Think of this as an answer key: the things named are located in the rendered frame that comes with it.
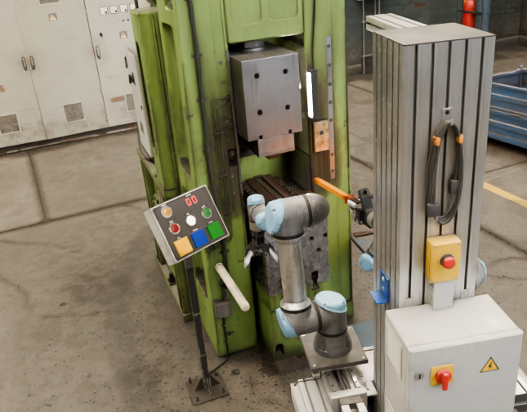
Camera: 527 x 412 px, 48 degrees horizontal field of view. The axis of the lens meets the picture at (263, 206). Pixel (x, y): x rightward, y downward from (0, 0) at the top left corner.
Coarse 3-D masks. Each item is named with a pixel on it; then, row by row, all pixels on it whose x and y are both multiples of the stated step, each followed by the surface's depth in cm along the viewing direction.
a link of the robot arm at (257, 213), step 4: (260, 204) 252; (252, 208) 252; (256, 208) 250; (260, 208) 248; (264, 208) 248; (252, 212) 250; (256, 212) 248; (260, 212) 246; (264, 212) 245; (252, 216) 250; (256, 216) 246; (260, 216) 244; (264, 216) 243; (256, 220) 246; (260, 220) 243; (264, 220) 243; (260, 224) 244; (264, 224) 244; (260, 228) 245; (264, 228) 244
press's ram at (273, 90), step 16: (272, 48) 305; (240, 64) 282; (256, 64) 284; (272, 64) 287; (288, 64) 290; (240, 80) 288; (256, 80) 287; (272, 80) 290; (288, 80) 294; (240, 96) 293; (256, 96) 291; (272, 96) 294; (288, 96) 297; (240, 112) 299; (256, 112) 294; (272, 112) 297; (288, 112) 300; (240, 128) 305; (256, 128) 297; (272, 128) 300; (288, 128) 303
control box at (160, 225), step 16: (192, 192) 289; (208, 192) 295; (160, 208) 277; (176, 208) 282; (192, 208) 287; (208, 208) 292; (160, 224) 275; (176, 224) 280; (208, 224) 290; (224, 224) 296; (160, 240) 278; (176, 240) 279; (192, 240) 283; (208, 240) 288; (176, 256) 276
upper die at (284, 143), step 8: (240, 136) 326; (280, 136) 303; (288, 136) 305; (248, 144) 315; (256, 144) 303; (264, 144) 302; (272, 144) 303; (280, 144) 305; (288, 144) 307; (256, 152) 306; (264, 152) 303; (272, 152) 305; (280, 152) 307
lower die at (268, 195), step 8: (256, 176) 353; (264, 176) 355; (248, 184) 347; (256, 184) 345; (272, 184) 340; (280, 184) 341; (256, 192) 336; (264, 192) 333; (280, 192) 329; (272, 200) 322
